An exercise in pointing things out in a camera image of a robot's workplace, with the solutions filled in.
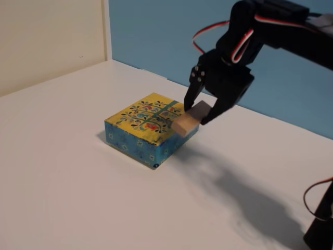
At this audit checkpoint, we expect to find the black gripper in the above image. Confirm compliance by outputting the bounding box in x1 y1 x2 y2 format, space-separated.
183 49 255 126

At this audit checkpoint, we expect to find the red white black servo cable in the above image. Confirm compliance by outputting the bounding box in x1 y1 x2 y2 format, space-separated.
191 12 333 65

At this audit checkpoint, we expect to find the blue backdrop panel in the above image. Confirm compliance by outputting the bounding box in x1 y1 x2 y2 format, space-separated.
108 0 333 131

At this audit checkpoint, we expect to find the yellow blue floral box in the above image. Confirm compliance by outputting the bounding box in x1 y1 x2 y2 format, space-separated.
104 92 202 170

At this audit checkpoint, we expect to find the red white black base cable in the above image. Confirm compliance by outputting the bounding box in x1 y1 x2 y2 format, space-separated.
303 177 333 221

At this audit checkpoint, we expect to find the wooden Jenga block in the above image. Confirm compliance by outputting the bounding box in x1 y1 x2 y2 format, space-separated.
172 101 211 138

